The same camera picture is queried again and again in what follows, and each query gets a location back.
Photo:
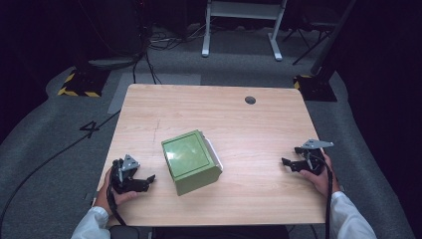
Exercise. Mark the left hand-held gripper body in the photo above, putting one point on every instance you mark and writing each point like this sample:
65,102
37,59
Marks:
125,172

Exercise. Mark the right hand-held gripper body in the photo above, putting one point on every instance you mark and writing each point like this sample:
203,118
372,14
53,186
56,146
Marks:
313,156

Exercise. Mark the person's right hand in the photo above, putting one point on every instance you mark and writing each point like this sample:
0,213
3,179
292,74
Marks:
320,182

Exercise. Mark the person's left hand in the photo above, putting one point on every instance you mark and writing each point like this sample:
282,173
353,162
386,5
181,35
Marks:
116,198

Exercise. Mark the green box with glossy lid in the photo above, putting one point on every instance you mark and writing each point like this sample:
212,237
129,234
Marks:
190,162

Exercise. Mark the black yellow striped stand base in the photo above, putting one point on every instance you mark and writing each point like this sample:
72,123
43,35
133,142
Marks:
315,88
83,84

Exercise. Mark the grey metal stand pole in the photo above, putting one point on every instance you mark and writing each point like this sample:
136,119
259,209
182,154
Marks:
331,40

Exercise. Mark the black tripod stand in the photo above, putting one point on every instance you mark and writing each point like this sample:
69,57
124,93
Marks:
310,36

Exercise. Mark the white metal desk frame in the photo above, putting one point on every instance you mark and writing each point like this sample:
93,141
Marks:
244,11

